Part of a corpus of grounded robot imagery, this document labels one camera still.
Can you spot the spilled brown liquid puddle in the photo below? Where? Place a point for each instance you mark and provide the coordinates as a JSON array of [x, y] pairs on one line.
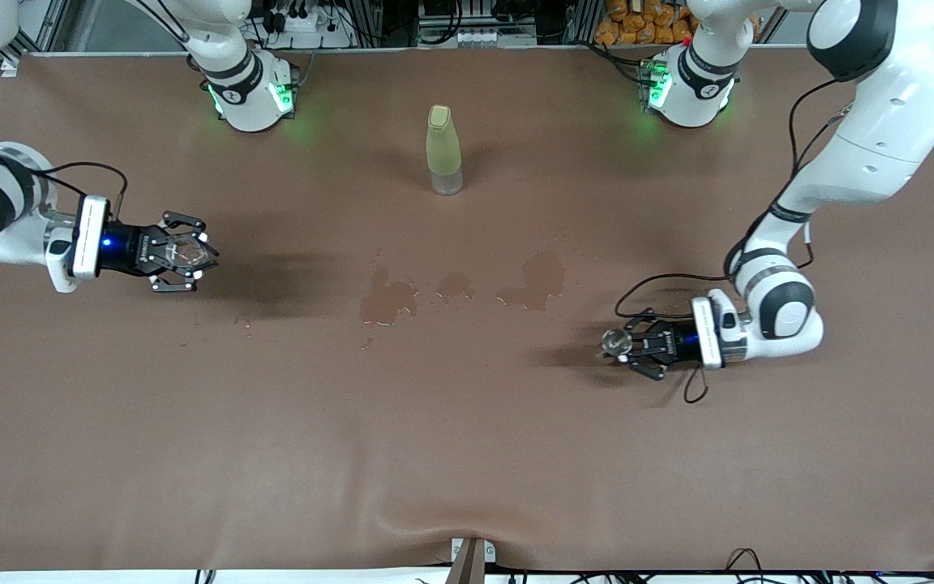
[[386, 304], [455, 284], [540, 276]]

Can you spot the orange packaged snacks pile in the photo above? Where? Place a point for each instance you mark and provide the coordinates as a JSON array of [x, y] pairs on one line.
[[637, 24]]

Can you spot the aluminium frame post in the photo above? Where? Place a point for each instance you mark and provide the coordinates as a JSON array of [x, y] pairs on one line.
[[11, 65]]

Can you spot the yellow-green plastic bottle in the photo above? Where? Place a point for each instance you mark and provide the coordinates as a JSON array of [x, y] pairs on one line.
[[443, 150]]

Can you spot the table edge clamp bracket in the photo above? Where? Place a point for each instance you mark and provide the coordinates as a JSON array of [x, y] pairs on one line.
[[471, 564]]

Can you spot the tiny spilled liquid puddle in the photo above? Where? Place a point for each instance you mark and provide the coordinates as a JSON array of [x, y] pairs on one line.
[[242, 323]]

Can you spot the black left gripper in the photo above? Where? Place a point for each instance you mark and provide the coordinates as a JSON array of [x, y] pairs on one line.
[[669, 344]]

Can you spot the white socket strip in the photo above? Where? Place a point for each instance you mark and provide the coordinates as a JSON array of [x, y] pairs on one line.
[[495, 36]]

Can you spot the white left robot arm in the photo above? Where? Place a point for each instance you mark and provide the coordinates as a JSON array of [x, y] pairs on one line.
[[880, 138]]

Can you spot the small clear glass cup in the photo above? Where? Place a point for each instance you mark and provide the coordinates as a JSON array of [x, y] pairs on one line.
[[617, 342]]

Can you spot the white power strip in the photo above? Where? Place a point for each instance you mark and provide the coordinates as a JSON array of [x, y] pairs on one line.
[[305, 24]]

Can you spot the brown table mat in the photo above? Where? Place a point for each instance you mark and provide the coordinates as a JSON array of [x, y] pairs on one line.
[[467, 422]]

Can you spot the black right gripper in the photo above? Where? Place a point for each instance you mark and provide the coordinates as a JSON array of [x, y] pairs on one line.
[[130, 246]]

